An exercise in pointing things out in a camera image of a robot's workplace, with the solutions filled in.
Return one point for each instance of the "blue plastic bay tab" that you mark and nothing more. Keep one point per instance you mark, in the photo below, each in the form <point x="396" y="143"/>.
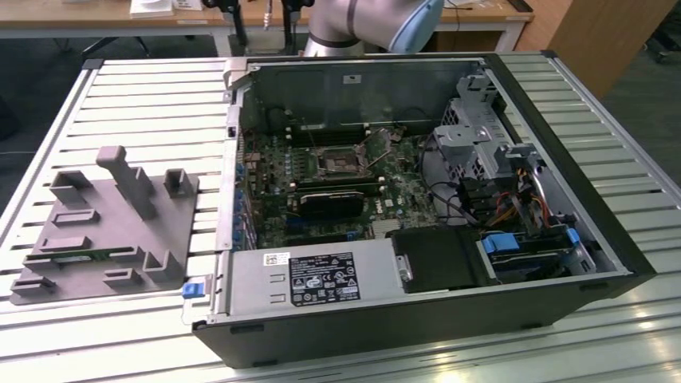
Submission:
<point x="573" y="235"/>

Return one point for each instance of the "grey plastic parts rack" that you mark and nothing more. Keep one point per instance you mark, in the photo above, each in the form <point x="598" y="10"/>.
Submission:
<point x="123" y="239"/>

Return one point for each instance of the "hard disk in blue carrier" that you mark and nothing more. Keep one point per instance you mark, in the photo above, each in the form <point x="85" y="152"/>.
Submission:
<point x="500" y="242"/>

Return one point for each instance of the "grey power supply with label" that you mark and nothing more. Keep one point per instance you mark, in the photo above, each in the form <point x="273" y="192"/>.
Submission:
<point x="255" y="287"/>

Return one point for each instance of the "black wheeled chair foot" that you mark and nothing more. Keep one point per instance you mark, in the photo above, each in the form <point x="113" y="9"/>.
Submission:
<point x="665" y="44"/>

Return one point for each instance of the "thin metal locking lever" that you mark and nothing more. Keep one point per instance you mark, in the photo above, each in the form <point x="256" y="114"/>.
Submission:
<point x="382" y="152"/>

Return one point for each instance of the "black plastic shroud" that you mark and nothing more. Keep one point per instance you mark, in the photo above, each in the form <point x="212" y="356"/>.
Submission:
<point x="436" y="259"/>

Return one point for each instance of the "black open PC case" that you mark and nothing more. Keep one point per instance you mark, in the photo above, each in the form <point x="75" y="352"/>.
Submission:
<point x="372" y="331"/>

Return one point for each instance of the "green RAM stick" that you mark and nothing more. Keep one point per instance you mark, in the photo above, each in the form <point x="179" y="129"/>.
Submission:
<point x="104" y="252"/>

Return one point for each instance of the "wooden cabinet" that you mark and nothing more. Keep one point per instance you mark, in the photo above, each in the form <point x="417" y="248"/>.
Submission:
<point x="601" y="36"/>

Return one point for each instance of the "blue case latch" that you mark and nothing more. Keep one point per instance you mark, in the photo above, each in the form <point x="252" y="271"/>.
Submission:
<point x="192" y="290"/>

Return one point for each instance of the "black RAM slot bank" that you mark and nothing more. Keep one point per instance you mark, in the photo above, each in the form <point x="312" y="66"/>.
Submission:
<point x="332" y="184"/>
<point x="329" y="135"/>

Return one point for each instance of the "small white printed box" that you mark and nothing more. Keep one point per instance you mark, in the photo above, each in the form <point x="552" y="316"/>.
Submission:
<point x="191" y="5"/>

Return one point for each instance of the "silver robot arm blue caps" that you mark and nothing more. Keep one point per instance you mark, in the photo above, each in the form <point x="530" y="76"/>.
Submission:
<point x="345" y="20"/>

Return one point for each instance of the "small silver heat sink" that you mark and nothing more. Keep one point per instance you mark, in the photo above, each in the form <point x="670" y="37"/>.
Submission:
<point x="385" y="228"/>

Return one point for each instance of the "black chair base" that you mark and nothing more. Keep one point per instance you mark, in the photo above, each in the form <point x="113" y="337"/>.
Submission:
<point x="107" y="44"/>

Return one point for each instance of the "silver metal drive cage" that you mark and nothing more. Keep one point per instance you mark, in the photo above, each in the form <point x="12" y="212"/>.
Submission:
<point x="457" y="147"/>

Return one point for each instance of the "black table corner cap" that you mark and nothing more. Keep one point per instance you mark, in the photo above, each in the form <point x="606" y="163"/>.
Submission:
<point x="92" y="64"/>
<point x="549" y="54"/>

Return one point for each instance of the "black graphics card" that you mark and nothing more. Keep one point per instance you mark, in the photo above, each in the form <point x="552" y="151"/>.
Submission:
<point x="329" y="205"/>

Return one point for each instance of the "green motherboard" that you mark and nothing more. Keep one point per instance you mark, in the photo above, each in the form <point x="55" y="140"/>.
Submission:
<point x="404" y="191"/>

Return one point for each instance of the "CPU socket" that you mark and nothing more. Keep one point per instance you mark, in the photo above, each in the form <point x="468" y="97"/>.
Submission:
<point x="336" y="164"/>

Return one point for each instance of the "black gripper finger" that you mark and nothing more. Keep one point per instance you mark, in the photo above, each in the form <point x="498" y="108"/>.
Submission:
<point x="239" y="24"/>
<point x="292" y="28"/>

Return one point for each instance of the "white cardboard box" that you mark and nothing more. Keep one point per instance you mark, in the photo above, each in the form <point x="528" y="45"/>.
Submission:
<point x="151" y="9"/>

